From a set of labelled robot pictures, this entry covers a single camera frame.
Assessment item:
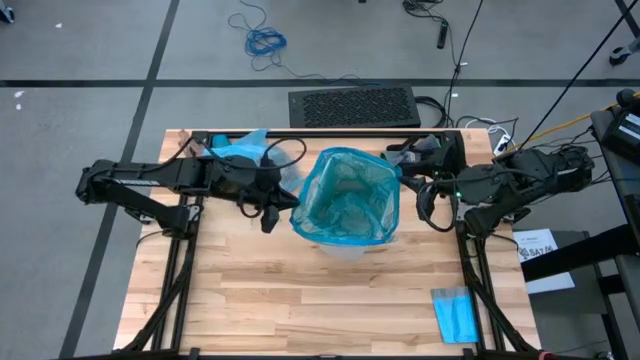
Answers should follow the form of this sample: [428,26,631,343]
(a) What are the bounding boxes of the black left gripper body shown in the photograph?
[209,154,282,235]

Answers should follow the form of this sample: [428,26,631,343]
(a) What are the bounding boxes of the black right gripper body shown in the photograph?
[417,137,485,222]

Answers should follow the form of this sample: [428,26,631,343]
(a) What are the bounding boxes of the light blue trash bag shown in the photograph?
[202,128,304,194]

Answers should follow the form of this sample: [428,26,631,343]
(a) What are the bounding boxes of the large teal trash bag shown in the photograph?
[289,146,403,247]

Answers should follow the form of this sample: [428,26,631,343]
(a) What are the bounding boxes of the white plastic trash bin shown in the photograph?
[317,241,370,262]

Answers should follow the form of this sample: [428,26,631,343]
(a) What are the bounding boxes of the folded blue bag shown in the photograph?
[430,286,480,345]

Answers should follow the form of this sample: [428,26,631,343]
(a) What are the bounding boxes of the black gloves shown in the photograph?
[387,135,441,166]

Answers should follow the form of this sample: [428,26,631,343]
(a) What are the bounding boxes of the white power strip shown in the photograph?
[492,132,512,157]

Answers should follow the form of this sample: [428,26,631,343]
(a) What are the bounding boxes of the white printed paper sheet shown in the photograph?
[512,228,576,295]

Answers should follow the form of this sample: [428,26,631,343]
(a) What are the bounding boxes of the black perforated computer case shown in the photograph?
[288,83,422,129]

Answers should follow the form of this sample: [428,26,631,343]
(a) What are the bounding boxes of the black side table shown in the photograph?
[519,194,640,360]

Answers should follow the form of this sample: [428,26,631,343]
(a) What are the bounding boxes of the black equipment box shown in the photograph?
[589,88,640,166]

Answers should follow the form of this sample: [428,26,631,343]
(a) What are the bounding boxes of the black caster wheel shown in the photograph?
[608,37,640,66]

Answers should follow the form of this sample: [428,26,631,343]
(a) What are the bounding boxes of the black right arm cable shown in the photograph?
[417,179,459,234]

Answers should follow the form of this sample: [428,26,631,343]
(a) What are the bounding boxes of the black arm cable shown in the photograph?
[417,179,459,234]
[164,135,308,174]

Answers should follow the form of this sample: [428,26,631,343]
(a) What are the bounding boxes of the black floor cable tangle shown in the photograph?
[414,94,521,132]

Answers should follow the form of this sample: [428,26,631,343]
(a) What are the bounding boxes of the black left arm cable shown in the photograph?
[164,135,308,174]

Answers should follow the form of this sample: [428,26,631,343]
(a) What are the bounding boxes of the black metal table frame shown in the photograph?
[119,128,544,360]

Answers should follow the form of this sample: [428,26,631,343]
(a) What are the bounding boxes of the yellow floor cable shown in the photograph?
[529,91,640,144]

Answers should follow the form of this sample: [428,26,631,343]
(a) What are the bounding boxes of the blue coiled cable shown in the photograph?
[227,0,381,87]

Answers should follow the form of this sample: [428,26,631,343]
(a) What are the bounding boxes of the thin black hanging cable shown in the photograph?
[446,0,485,125]
[499,9,640,162]

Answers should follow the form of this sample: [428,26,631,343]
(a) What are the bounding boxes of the black cable bundle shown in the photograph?
[402,0,451,31]

